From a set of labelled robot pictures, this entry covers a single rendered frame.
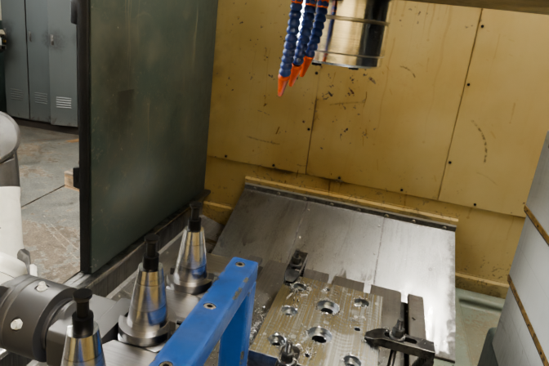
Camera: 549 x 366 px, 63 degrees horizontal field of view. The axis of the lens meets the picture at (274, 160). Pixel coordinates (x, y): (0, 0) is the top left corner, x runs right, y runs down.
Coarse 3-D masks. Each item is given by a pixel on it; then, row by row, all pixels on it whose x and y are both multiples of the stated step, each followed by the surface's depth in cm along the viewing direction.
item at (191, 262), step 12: (192, 240) 58; (204, 240) 60; (180, 252) 59; (192, 252) 58; (204, 252) 60; (180, 264) 59; (192, 264) 59; (204, 264) 60; (180, 276) 59; (192, 276) 59; (204, 276) 60
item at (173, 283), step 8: (208, 272) 62; (168, 280) 59; (176, 280) 59; (208, 280) 60; (176, 288) 58; (184, 288) 58; (192, 288) 58; (200, 288) 59; (208, 288) 62; (200, 296) 59
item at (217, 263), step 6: (210, 258) 67; (216, 258) 67; (222, 258) 68; (228, 258) 68; (210, 264) 66; (216, 264) 66; (222, 264) 66; (216, 270) 64; (222, 270) 64; (216, 276) 63
